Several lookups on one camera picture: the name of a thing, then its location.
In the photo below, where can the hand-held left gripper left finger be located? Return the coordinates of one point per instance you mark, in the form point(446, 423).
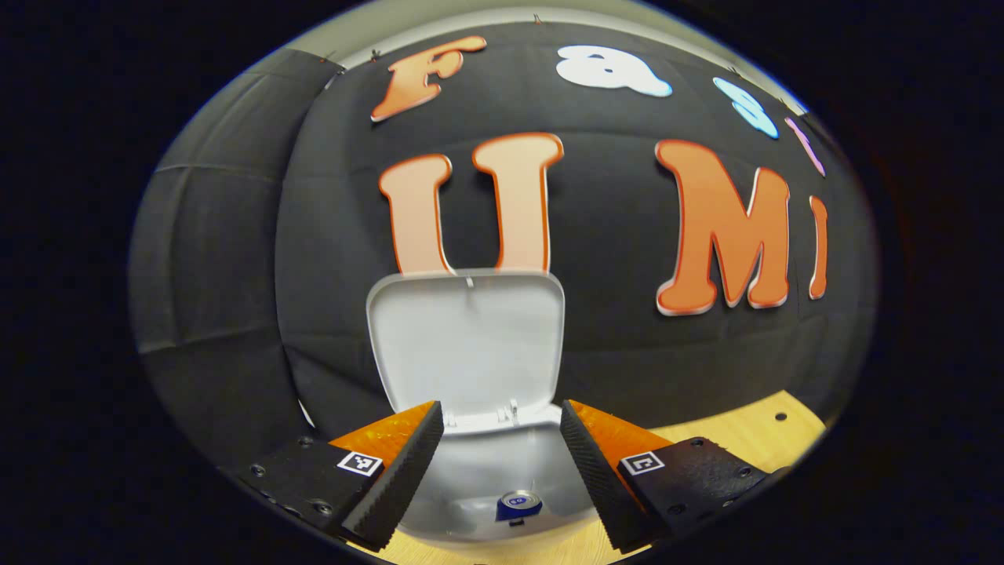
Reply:
point(404, 479)

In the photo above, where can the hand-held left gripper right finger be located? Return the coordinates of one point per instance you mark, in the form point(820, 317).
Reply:
point(596, 479)

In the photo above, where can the blue pop can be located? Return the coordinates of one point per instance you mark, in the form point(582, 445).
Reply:
point(518, 506)

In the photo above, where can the white desktop garbage bin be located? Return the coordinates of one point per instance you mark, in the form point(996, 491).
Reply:
point(471, 345)

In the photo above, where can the wooden desktop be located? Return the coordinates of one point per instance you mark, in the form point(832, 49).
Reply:
point(745, 435)

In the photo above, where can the black backdrop cloth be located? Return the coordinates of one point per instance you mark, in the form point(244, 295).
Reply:
point(612, 345)

